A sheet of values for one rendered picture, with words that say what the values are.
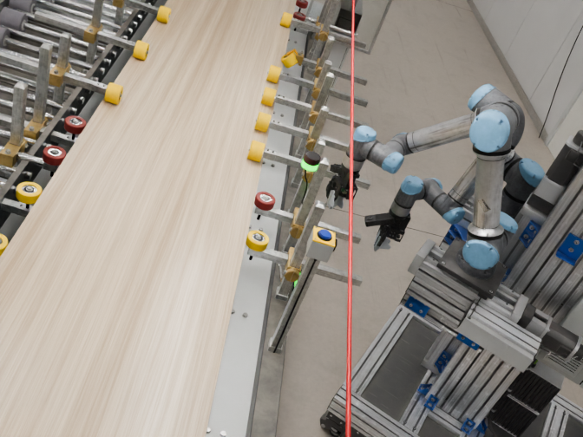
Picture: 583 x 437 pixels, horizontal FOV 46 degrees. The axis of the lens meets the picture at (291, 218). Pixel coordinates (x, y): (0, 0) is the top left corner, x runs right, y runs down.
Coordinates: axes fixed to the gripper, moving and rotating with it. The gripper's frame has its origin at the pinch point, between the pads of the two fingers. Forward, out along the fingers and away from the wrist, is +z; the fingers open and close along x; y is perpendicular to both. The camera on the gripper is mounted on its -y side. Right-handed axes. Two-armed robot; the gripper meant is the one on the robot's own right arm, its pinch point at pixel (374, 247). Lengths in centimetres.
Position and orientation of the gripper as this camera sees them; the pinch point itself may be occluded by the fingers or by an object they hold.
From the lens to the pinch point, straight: 279.7
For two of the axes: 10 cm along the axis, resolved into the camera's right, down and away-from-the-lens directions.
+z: -3.0, 7.5, 5.8
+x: 0.7, -5.9, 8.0
